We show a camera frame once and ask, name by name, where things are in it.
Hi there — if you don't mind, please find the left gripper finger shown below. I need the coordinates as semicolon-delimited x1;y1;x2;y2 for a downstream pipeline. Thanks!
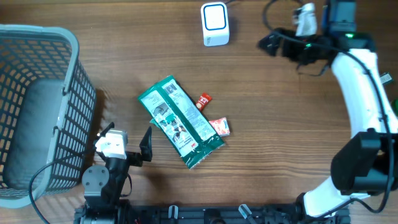
139;126;153;161
97;122;114;137

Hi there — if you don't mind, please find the light green wipes packet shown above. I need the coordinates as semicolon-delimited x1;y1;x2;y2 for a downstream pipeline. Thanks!
150;118;160;128

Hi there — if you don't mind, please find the long green white package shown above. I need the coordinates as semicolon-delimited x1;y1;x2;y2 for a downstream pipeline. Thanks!
138;76;224;169

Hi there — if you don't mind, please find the red white packet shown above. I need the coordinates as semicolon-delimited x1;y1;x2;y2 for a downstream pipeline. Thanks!
195;92;213;111

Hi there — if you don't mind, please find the red white tissue pack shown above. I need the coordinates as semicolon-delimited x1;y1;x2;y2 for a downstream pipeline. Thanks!
209;117;231;137

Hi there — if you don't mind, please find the small green white box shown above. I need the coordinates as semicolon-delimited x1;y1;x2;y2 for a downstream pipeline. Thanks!
380;72;394;85

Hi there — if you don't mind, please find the green lid jar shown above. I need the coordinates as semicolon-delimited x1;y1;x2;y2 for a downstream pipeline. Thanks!
391;99;398;116

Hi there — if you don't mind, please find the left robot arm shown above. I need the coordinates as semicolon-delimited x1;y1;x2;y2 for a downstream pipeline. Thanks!
73;123;153;224

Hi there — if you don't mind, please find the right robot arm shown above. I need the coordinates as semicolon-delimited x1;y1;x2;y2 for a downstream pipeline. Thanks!
258;0;397;223

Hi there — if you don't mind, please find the white barcode scanner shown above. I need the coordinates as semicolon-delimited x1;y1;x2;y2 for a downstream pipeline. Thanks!
200;2;230;47

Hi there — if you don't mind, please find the grey plastic mesh basket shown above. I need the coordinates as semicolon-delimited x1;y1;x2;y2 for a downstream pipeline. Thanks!
1;24;96;208

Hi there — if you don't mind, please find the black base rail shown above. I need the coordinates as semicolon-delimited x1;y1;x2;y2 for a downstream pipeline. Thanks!
73;203;351;224

